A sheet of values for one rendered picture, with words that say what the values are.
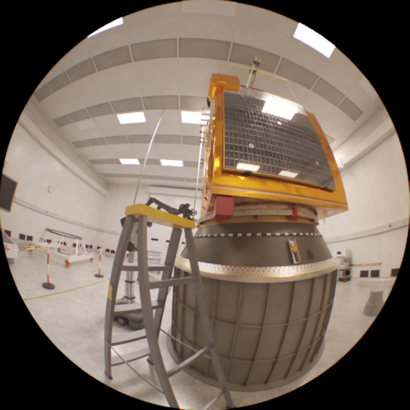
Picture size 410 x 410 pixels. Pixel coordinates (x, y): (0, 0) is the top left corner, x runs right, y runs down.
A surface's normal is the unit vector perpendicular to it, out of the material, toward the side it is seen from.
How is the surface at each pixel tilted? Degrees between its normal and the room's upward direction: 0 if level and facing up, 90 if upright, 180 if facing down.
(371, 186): 90
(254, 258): 62
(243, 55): 180
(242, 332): 90
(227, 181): 96
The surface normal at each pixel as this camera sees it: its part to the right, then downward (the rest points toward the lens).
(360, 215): -0.99, -0.09
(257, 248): -0.26, -0.71
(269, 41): -0.07, 0.95
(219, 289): -0.56, -0.28
